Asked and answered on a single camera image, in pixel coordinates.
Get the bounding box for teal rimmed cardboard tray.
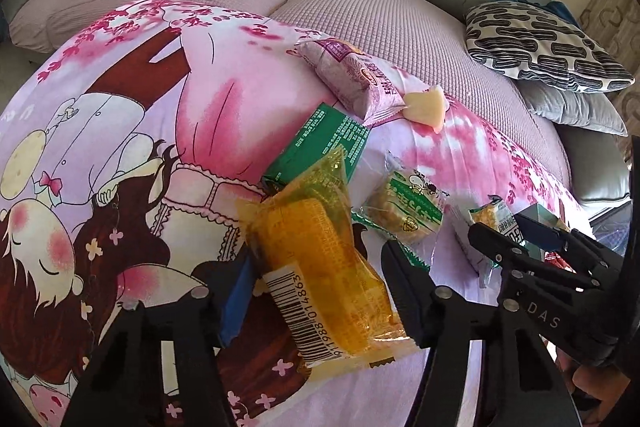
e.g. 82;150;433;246
520;202;571;233

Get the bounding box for small jelly cup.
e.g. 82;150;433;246
402;85;447;132

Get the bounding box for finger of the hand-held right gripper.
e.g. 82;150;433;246
468;221;531;273
515;212;601;269

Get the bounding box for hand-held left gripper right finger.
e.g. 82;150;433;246
381;239;576;427

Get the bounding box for grey pillow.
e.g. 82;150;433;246
517;79;630;138

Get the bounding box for beige patterned curtain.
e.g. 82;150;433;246
582;0;640;72

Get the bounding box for green snack box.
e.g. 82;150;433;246
260;103;371;196

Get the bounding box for yellow snack packet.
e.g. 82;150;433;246
235;146;421;380

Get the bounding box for green white snack packet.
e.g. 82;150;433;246
452;196;526;288

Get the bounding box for pink waffle sofa cover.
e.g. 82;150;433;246
9;0;573;188

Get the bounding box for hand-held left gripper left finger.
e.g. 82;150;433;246
60;252;258;427

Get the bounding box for purple pink snack packet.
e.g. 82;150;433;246
287;36;408;128

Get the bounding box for black white patterned pillow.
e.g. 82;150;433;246
464;0;636;94

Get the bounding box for green clear cookie packet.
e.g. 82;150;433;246
352;152;451;268

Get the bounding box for blue cloth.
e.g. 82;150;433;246
542;0;583;28

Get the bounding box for pink cartoon printed blanket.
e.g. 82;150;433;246
0;0;601;427

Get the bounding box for person's right hand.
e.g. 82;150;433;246
556;351;621;414

